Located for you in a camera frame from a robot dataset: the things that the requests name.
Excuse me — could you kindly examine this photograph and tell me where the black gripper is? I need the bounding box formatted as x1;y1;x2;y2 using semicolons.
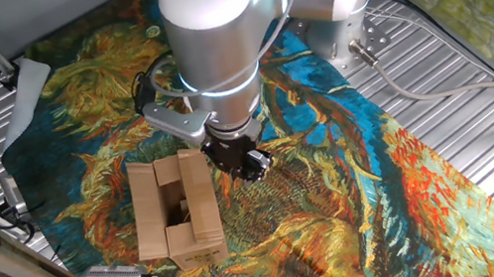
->
198;122;278;192

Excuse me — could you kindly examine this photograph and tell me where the brown cardboard box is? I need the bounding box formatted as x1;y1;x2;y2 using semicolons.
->
122;143;232;277

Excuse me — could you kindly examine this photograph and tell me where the sunflower painting cloth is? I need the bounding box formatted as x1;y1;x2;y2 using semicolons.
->
0;0;494;277

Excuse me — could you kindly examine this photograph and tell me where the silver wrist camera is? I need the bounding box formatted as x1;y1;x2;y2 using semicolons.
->
128;58;222;156

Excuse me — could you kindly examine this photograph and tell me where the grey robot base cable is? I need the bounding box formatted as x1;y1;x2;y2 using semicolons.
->
345;15;494;138

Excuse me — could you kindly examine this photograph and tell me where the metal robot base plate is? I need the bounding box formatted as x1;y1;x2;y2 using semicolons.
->
284;0;397;87

